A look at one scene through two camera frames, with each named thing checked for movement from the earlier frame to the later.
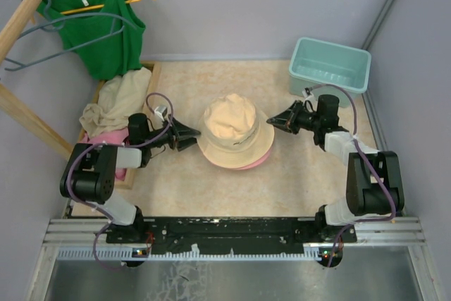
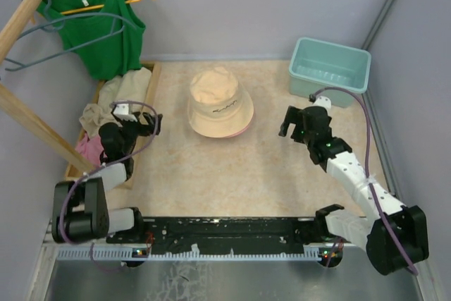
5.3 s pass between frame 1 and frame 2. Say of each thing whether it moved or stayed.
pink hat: moved
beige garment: stayed
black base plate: stayed
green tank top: stayed
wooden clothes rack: stayed
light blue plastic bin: stayed
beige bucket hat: moved
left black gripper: moved
